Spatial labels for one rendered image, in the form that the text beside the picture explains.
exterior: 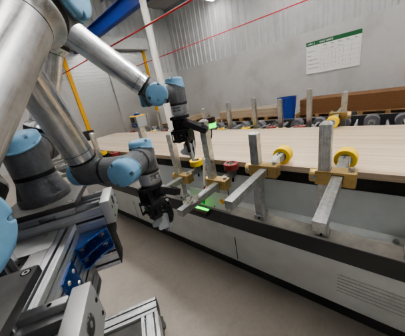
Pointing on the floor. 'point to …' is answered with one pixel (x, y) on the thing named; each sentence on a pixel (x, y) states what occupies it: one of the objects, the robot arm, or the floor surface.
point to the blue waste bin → (289, 103)
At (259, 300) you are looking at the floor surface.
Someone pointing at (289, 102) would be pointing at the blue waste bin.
